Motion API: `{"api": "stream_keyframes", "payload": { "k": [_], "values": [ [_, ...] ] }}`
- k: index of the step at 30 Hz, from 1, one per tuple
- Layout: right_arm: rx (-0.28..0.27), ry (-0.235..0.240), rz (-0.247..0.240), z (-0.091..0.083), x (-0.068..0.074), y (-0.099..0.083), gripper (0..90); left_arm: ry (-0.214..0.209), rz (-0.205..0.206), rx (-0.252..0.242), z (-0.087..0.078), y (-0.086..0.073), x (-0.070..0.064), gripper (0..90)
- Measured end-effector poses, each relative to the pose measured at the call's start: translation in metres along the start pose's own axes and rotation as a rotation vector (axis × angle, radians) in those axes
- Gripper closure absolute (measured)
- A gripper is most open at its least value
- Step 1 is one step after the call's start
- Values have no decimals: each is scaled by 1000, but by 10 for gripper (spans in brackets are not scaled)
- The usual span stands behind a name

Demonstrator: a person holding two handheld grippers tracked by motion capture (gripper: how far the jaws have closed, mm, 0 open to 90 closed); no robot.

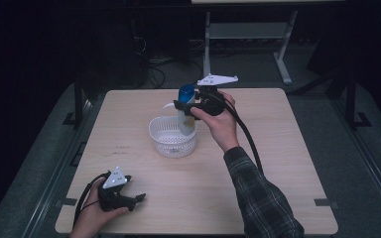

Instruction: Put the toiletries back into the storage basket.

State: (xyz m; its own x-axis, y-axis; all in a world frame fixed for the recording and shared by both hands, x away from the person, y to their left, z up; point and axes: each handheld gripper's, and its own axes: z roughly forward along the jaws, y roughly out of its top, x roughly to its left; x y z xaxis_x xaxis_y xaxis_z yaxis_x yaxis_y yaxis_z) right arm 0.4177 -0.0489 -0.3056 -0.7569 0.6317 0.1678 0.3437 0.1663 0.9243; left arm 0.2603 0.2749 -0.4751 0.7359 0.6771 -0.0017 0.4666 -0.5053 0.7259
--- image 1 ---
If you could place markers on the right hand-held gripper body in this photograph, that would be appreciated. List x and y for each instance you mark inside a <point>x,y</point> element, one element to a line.
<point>211,99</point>

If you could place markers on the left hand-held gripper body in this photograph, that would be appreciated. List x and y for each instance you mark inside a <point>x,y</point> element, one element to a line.
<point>114,180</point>

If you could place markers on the white bottle with blue cap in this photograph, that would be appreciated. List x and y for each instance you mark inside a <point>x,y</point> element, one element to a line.
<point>187,94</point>

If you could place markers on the white plastic basket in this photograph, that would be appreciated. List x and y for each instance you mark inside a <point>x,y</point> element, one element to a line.
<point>172,142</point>

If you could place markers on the person's right hand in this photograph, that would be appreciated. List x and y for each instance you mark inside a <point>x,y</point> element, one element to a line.
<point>221,127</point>

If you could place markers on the person's left hand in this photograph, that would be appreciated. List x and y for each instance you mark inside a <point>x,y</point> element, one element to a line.
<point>92,218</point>

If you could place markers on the white metal stand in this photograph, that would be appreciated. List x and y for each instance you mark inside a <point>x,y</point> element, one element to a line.
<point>208,49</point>

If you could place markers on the black tape strip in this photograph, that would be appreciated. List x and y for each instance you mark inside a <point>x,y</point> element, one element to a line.
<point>68,201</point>
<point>322,202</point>

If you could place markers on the black metal stand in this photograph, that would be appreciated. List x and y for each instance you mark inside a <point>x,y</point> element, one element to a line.
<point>78,99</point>
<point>351,99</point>

